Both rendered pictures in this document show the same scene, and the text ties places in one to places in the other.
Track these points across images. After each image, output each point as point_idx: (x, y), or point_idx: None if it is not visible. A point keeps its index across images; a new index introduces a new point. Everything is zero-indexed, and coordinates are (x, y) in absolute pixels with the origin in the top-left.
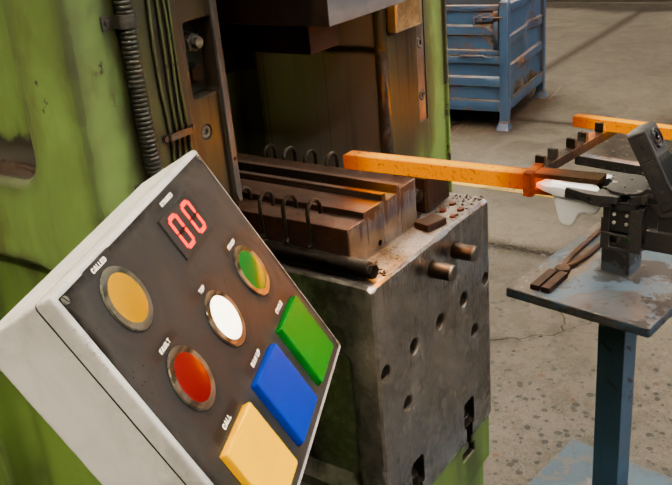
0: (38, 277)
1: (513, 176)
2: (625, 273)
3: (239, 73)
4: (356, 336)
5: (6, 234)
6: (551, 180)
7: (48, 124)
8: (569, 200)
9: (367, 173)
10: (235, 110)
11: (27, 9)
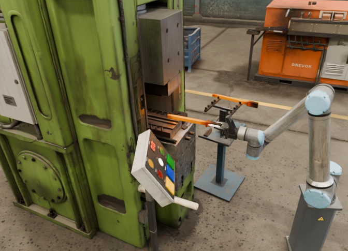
0: (104, 145)
1: (203, 122)
2: None
3: None
4: (171, 153)
5: (101, 138)
6: (211, 124)
7: (116, 120)
8: (214, 128)
9: None
10: None
11: (114, 101)
